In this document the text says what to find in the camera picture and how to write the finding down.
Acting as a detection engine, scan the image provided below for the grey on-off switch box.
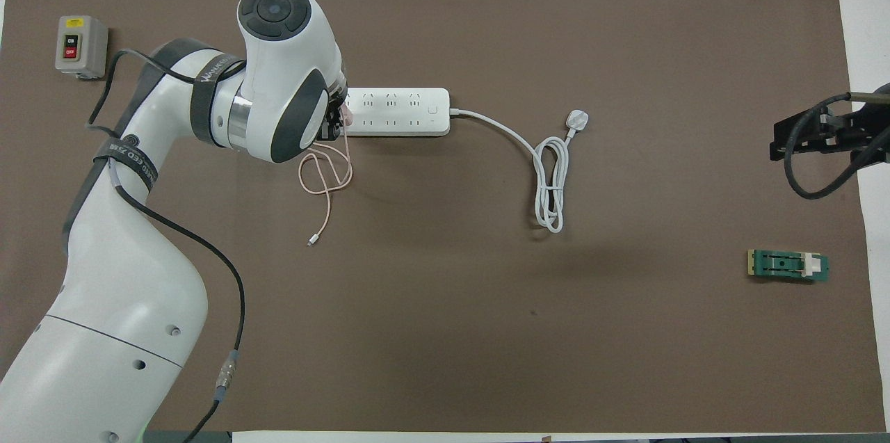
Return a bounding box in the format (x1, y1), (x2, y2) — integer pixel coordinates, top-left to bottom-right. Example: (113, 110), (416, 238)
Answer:
(55, 15), (109, 80)

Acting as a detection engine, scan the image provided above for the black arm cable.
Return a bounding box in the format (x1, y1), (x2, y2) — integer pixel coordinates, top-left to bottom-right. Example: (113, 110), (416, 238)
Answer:
(85, 48), (245, 443)
(784, 90), (890, 200)

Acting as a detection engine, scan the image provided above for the pink charging cable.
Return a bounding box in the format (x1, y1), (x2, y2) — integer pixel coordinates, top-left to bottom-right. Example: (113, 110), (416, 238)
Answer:
(299, 124), (353, 247)

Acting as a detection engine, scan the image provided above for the white power strip with cord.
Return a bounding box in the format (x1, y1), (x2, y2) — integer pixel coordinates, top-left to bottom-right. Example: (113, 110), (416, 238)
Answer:
(344, 87), (592, 234)

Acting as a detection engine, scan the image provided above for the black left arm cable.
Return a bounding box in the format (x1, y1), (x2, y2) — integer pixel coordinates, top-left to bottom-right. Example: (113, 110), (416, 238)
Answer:
(85, 48), (245, 443)

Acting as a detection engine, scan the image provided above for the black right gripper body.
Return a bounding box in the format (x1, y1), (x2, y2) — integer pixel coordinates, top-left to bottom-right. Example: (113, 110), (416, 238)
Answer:
(789, 106), (890, 162)

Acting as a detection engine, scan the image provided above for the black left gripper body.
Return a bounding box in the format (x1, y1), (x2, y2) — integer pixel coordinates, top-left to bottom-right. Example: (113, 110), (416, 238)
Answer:
(321, 78), (348, 142)

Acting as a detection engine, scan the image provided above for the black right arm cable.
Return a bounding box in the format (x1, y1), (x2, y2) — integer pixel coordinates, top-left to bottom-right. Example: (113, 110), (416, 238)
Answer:
(784, 90), (890, 200)

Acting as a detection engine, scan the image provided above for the brown table mat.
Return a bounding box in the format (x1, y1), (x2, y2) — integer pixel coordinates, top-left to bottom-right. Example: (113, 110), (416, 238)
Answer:
(0, 0), (887, 433)

